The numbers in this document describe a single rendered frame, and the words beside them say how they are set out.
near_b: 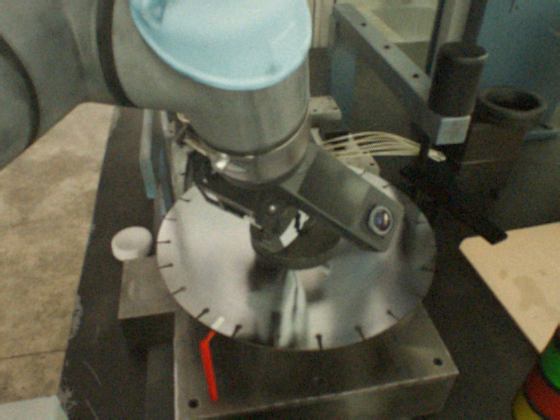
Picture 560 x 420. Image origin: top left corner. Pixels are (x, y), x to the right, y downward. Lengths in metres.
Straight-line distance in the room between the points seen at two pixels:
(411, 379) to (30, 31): 0.49
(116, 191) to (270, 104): 0.81
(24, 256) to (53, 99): 1.93
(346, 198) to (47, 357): 1.49
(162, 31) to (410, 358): 0.48
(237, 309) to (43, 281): 1.56
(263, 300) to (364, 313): 0.10
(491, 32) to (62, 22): 0.97
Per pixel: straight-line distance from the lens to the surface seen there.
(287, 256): 0.52
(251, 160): 0.28
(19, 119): 0.21
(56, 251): 2.11
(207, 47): 0.19
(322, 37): 1.73
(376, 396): 0.58
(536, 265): 0.91
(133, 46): 0.23
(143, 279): 0.71
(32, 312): 1.91
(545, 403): 0.40
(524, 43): 1.17
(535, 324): 0.82
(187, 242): 0.56
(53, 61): 0.23
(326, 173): 0.36
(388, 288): 0.52
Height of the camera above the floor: 1.33
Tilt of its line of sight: 39 degrees down
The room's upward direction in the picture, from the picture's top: straight up
